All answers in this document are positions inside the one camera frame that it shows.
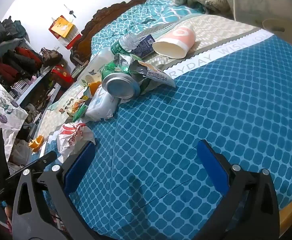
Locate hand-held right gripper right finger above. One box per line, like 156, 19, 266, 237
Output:
186, 139, 280, 240

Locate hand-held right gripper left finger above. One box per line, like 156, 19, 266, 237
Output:
12, 141, 96, 240

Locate pink paper cup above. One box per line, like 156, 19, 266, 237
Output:
152, 24, 196, 58

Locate dark blue milk carton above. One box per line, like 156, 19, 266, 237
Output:
130, 34, 156, 58

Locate clear plastic bin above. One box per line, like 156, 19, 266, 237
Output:
217, 0, 292, 39

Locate orange peel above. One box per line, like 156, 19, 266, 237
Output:
88, 81, 103, 97
28, 135, 45, 152

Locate grey plastic bag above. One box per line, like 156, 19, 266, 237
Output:
10, 140, 33, 165

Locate white red printed paper bag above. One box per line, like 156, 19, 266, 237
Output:
56, 122, 96, 157

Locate cactus print cloth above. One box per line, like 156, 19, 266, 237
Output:
0, 72, 29, 163

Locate green packet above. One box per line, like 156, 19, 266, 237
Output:
72, 104, 88, 120

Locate printed snack packet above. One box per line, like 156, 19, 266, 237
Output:
58, 97, 86, 117

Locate white tissue pack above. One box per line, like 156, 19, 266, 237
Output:
85, 90, 120, 122

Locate grey storage shelf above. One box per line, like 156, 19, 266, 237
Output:
0, 37, 61, 110

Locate pile of dark jackets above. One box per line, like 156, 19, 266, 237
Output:
0, 46, 43, 85

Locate crushed green drink can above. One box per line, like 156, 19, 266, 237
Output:
101, 55, 141, 99

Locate white butterfly print carton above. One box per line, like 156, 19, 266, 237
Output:
80, 49, 114, 90

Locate silver snack wrapper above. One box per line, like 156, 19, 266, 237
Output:
130, 60, 176, 95

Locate brown handbag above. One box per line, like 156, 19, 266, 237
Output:
40, 47, 63, 67

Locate clear plastic water bottle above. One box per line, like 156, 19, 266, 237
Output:
110, 32, 140, 55

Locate carved wooden headboard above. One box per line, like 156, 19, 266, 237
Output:
70, 0, 146, 65

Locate hanging keys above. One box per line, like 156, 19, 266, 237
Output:
63, 4, 77, 19

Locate teal patterned sheet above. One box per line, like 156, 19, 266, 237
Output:
91, 0, 201, 55

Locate yellow red wall calendar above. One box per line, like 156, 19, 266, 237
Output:
48, 16, 83, 49

